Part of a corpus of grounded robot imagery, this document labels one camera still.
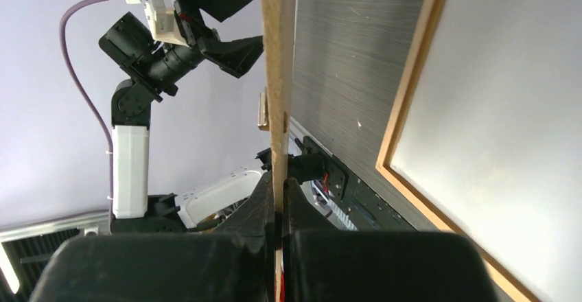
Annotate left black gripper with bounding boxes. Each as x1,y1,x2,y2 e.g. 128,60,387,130
98,0,264,102

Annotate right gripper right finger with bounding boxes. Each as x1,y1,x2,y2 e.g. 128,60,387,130
282,178,497,301

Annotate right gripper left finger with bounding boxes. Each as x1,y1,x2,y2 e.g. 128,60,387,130
31,173,276,301

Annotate brown cardboard backing board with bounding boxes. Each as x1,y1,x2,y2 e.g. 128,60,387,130
261,0,296,301

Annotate plant window photo print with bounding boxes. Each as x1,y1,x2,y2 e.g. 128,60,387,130
391,0,581,301

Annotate orange wooden picture frame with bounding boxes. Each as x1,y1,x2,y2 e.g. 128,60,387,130
376,0,567,301

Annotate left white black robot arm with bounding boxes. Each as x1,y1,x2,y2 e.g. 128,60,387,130
99,0,263,233

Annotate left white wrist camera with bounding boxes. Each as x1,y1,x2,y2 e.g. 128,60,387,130
125,0,187,46

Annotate aluminium rail front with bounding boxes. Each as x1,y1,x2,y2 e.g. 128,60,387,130
1,211,109,243

